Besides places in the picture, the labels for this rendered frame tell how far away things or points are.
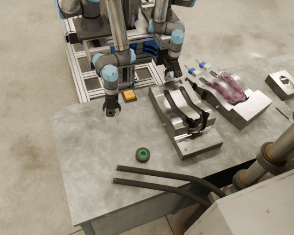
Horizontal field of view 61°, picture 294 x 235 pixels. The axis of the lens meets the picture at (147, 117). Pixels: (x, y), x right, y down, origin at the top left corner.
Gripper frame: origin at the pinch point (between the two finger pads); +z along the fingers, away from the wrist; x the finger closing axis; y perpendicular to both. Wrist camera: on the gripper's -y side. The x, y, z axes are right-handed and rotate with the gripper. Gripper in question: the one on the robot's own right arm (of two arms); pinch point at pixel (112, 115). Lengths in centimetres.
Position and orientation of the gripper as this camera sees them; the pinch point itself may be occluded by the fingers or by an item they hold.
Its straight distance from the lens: 150.1
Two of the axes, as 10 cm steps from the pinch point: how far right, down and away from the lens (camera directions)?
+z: -0.8, 5.8, 8.1
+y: -0.4, -8.2, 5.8
